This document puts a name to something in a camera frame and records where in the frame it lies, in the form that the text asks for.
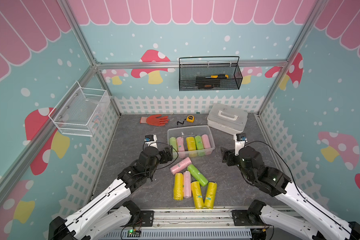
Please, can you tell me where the green roll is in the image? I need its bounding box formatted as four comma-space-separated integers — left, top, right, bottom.
195, 136, 205, 156
187, 164, 209, 187
169, 137, 178, 153

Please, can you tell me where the pink roll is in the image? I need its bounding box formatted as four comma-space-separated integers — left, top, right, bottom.
176, 137, 186, 158
202, 134, 212, 155
183, 171, 192, 199
170, 157, 192, 175

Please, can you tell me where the yellow roll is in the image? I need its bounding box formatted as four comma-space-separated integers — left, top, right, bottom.
204, 182, 217, 209
191, 181, 204, 209
186, 137, 198, 158
174, 173, 184, 201

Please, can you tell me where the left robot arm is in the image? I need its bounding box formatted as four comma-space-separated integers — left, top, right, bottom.
48, 145, 175, 240

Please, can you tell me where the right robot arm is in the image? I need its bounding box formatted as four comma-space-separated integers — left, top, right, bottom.
221, 146, 360, 240

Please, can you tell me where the clear plastic storage box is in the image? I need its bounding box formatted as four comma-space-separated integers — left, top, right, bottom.
167, 125, 216, 159

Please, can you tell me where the red work glove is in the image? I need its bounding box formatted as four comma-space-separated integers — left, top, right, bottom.
140, 115, 169, 127

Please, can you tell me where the white lidded tool case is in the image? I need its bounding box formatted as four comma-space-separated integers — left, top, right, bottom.
207, 104, 248, 135

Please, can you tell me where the yellow tape measure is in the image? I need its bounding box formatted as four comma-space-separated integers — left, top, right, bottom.
177, 115, 195, 126

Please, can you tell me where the black orange tool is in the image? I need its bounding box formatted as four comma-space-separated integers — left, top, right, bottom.
196, 83, 214, 90

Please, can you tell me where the yellow black screwdriver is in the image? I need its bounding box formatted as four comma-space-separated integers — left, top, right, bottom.
196, 74, 229, 79

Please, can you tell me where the green circuit board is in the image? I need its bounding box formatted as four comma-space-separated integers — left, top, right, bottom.
127, 229, 142, 238

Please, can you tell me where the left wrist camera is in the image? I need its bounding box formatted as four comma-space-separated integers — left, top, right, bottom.
145, 135, 158, 148

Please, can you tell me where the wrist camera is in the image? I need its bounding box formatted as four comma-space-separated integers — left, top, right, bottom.
145, 135, 158, 148
235, 133, 248, 156

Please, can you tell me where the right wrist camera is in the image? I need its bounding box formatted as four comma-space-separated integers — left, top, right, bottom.
235, 133, 248, 156

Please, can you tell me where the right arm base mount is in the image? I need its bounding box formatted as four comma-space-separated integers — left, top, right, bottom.
231, 200, 267, 227

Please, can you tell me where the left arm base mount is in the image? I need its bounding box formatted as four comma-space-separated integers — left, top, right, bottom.
123, 201, 155, 227

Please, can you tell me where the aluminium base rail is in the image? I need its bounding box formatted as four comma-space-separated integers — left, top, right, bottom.
66, 206, 319, 240

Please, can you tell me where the black wire mesh basket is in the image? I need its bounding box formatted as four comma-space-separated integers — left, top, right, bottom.
179, 56, 243, 91

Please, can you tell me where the white wire basket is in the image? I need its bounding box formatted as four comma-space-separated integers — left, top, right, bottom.
49, 82, 111, 137

